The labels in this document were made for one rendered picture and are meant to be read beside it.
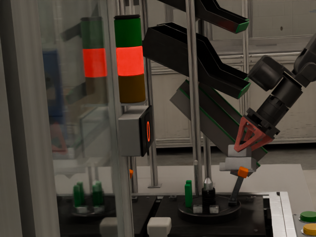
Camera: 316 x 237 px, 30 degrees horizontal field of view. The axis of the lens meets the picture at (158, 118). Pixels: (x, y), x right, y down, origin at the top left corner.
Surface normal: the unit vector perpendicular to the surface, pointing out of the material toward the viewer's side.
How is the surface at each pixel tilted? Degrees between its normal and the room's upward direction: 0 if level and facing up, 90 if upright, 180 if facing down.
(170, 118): 90
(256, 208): 0
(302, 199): 0
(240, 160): 67
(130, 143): 90
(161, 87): 90
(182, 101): 90
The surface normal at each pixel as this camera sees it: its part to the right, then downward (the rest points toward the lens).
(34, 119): 0.99, -0.03
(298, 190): -0.06, -0.98
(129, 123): -0.14, 0.21
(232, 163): -0.43, -0.20
